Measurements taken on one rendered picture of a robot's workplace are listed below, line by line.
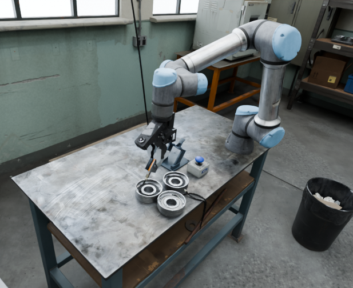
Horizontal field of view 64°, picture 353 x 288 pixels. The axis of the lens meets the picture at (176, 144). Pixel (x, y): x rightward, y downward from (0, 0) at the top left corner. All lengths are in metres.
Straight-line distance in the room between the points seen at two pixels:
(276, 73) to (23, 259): 1.72
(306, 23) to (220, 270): 3.65
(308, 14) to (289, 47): 3.52
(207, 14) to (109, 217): 2.67
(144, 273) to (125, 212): 0.27
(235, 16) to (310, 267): 2.33
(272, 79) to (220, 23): 2.10
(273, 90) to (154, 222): 0.70
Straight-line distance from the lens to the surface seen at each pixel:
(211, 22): 3.30
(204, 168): 1.24
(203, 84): 0.98
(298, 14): 4.70
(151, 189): 1.13
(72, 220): 1.05
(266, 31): 1.16
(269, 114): 1.28
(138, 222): 1.03
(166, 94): 0.92
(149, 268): 1.22
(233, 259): 2.02
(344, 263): 2.36
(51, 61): 2.50
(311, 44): 4.27
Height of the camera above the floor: 1.56
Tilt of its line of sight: 31 degrees down
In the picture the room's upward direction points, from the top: 7 degrees clockwise
